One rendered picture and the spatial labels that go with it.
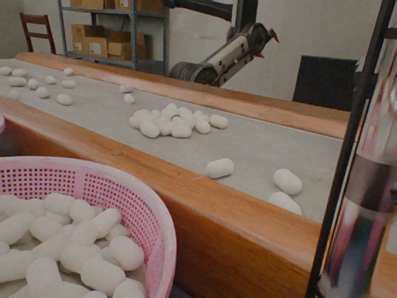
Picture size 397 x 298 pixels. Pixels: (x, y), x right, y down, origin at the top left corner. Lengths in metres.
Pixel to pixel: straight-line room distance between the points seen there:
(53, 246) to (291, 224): 0.18
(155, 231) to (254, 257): 0.08
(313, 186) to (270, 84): 2.30
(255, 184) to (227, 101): 0.33
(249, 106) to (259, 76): 2.05
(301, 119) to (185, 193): 0.36
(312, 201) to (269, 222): 0.10
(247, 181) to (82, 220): 0.18
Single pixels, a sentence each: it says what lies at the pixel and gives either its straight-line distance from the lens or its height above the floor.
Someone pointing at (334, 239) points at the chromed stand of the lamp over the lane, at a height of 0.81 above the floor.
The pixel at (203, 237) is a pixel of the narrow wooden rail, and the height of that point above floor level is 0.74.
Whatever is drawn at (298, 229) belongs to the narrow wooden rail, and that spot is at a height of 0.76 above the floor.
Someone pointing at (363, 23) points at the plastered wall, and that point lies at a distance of 2.45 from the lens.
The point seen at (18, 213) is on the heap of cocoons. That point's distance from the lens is 0.30.
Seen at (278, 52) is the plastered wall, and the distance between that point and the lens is 2.60.
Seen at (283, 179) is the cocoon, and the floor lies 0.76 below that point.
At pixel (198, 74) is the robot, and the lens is 0.92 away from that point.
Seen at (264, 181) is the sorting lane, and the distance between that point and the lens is 0.36.
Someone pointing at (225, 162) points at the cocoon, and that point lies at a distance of 0.35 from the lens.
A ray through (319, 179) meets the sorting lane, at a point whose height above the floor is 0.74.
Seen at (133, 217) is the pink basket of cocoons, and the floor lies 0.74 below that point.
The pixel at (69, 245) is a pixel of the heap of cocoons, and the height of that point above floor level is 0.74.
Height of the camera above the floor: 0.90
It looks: 22 degrees down
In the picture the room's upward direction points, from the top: 4 degrees clockwise
